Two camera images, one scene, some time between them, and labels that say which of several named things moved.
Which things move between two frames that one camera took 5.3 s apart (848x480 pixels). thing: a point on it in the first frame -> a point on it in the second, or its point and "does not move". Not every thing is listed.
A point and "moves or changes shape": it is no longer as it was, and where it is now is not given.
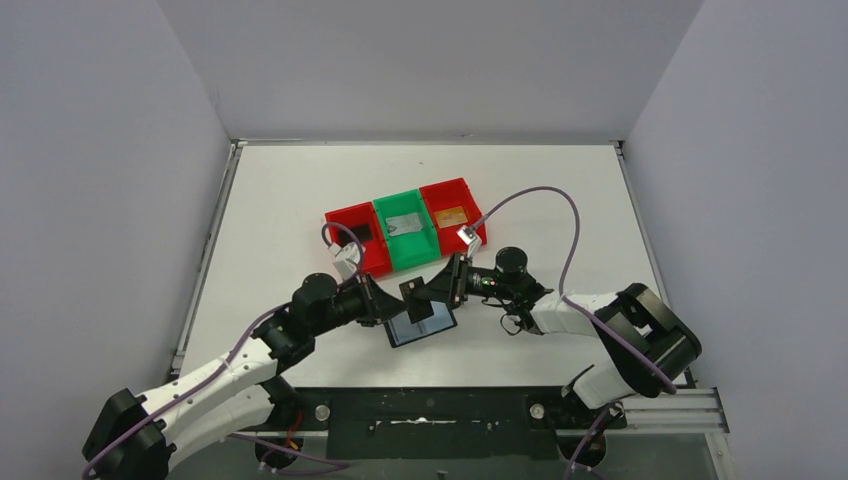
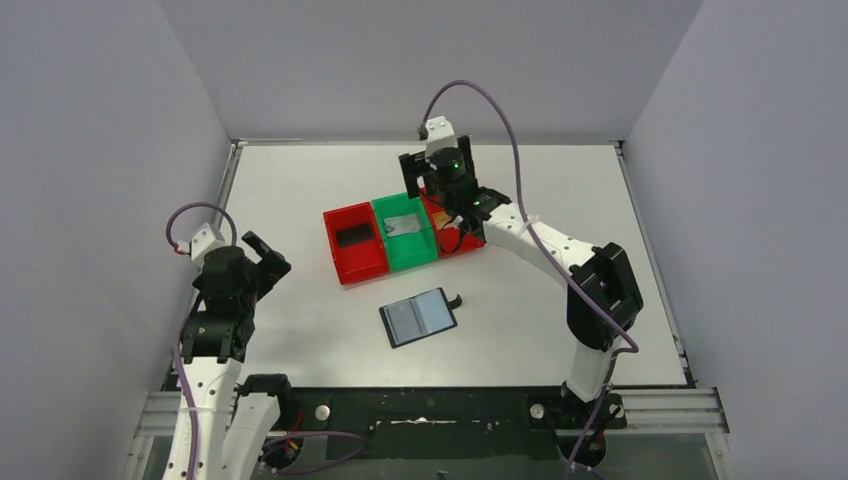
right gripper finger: [451, 285] -> [413, 165]
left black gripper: [369, 299] -> [258, 270]
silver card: [403, 223] does not move
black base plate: [443, 422] does not move
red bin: [362, 220] moves or changes shape
